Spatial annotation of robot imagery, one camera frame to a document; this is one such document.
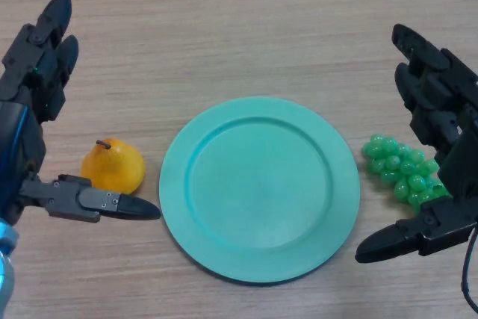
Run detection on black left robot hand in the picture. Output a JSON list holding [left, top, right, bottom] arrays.
[[0, 0, 162, 227]]

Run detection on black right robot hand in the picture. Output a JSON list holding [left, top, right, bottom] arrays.
[[354, 23, 478, 264]]

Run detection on yellow pear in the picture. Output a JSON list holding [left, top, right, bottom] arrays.
[[80, 138, 146, 196]]

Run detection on green round plate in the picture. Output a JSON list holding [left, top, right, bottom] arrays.
[[158, 96, 361, 285]]

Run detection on green grape bunch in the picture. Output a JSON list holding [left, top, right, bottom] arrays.
[[361, 133, 453, 217]]

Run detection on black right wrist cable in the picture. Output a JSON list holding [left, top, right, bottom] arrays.
[[462, 227, 478, 315]]

